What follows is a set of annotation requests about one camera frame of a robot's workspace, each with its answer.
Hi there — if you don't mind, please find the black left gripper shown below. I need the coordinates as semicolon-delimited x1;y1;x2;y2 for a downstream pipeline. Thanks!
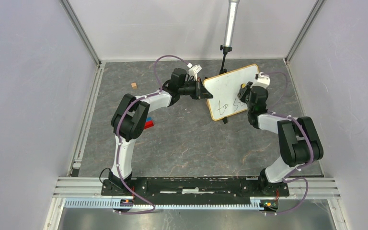
179;79;212;101

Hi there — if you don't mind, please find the yellow framed whiteboard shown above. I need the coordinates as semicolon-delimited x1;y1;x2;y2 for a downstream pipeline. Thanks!
203;64;259;121

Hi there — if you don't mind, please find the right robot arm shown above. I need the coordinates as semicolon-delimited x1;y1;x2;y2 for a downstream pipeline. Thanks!
238;82;324;196

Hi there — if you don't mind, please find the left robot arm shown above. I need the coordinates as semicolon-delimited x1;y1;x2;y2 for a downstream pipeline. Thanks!
108;65;213;195

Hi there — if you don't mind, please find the red and blue block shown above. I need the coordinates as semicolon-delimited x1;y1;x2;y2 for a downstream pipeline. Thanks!
144;117;154;129

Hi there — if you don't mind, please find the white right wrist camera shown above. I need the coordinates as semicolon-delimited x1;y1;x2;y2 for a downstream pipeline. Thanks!
252;72;270;89

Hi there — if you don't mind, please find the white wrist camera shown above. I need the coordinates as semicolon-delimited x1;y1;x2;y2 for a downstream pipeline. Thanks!
252;72;270;89
187;63;202;81

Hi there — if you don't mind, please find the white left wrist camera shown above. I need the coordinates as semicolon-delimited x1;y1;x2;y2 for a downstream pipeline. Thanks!
187;63;202;81

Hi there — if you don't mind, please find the silver camera pole stand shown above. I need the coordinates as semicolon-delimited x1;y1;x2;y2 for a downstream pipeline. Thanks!
219;0;240;75

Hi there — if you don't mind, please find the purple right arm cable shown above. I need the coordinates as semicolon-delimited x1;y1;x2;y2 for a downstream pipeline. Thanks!
260;71;315;217

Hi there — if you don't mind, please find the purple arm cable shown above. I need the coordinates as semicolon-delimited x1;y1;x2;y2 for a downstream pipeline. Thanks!
260;71;315;217
115;55;157;216

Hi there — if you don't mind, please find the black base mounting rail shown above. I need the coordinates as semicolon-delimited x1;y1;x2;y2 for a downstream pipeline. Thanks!
101;176;290;205

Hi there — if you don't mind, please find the slotted cable duct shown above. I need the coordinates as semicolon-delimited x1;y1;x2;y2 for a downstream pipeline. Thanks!
64;198;278;211

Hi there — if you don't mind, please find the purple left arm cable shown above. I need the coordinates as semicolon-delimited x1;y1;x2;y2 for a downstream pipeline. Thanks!
115;55;157;216

